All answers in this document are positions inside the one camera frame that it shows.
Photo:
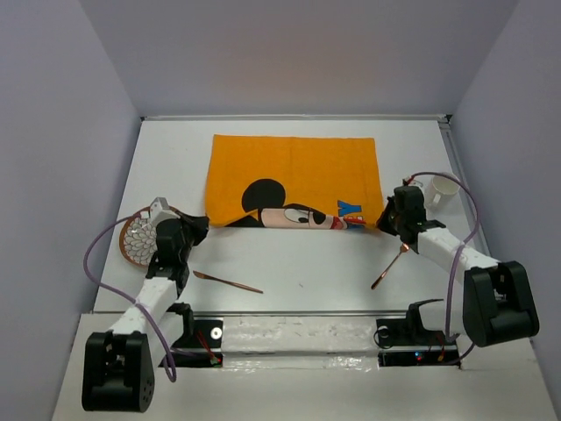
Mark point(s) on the aluminium rail front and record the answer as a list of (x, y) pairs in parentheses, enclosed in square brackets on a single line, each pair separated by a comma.
[(427, 308)]

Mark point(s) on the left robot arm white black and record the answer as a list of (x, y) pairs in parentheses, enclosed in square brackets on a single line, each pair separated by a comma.
[(119, 364)]

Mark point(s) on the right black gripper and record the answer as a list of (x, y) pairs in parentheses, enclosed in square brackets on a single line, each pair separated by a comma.
[(382, 222)]

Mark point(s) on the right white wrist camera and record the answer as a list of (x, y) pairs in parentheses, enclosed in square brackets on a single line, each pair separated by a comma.
[(411, 182)]

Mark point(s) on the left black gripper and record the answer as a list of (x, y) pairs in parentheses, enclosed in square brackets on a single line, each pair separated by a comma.
[(197, 224)]

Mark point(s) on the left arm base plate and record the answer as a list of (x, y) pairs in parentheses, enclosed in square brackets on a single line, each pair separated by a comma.
[(201, 349)]

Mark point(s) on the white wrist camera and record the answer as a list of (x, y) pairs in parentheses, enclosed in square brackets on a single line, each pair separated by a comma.
[(158, 211), (411, 182)]

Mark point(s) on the copper fork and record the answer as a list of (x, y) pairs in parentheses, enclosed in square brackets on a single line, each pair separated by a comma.
[(402, 250)]

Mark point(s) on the orange Mickey Mouse placemat cloth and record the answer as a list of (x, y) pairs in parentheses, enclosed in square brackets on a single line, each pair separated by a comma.
[(292, 182)]

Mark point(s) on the floral patterned plate copper rim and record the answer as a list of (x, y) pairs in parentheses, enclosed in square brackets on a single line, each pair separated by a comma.
[(137, 240)]

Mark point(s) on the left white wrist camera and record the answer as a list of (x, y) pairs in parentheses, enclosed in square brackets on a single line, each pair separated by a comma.
[(158, 211)]

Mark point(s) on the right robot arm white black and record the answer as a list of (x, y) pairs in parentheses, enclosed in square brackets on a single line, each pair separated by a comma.
[(498, 305)]

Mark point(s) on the copper knife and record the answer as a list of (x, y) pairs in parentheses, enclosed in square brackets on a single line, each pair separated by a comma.
[(237, 285)]

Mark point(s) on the white ceramic mug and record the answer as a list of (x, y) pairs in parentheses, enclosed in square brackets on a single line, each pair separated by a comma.
[(440, 190)]

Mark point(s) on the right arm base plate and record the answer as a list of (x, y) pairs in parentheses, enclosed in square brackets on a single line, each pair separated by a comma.
[(401, 345)]

